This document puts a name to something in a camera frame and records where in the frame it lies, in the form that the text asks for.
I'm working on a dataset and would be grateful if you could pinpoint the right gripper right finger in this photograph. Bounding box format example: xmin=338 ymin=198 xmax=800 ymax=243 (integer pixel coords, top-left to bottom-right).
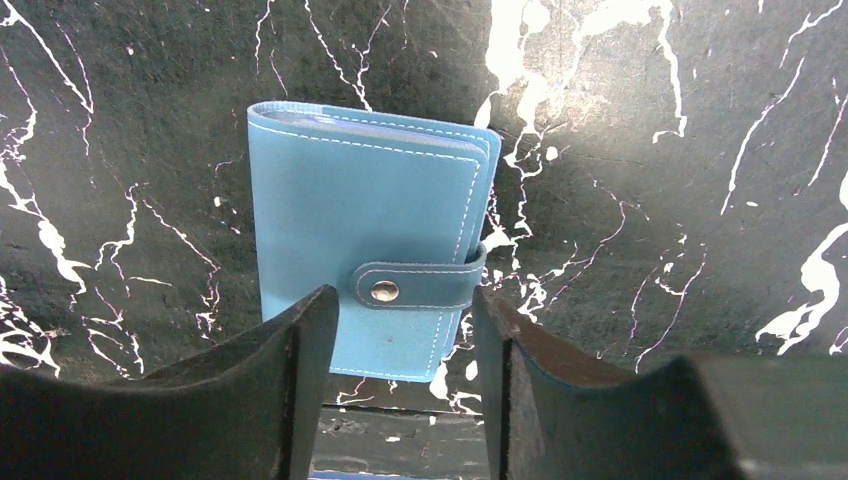
xmin=473 ymin=288 xmax=847 ymax=479

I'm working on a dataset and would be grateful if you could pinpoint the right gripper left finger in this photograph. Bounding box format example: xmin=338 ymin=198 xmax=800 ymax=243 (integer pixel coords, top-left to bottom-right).
xmin=1 ymin=285 xmax=339 ymax=479

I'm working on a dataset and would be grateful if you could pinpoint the blue card holder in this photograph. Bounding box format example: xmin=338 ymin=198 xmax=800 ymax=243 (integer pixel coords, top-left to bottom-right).
xmin=246 ymin=101 xmax=501 ymax=382

